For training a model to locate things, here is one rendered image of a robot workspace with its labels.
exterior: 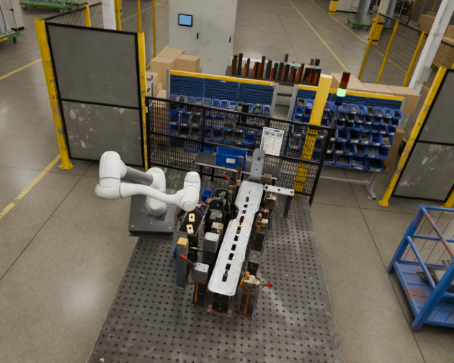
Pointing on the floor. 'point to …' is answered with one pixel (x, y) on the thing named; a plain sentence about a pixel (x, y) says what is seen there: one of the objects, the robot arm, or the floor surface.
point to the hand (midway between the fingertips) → (190, 222)
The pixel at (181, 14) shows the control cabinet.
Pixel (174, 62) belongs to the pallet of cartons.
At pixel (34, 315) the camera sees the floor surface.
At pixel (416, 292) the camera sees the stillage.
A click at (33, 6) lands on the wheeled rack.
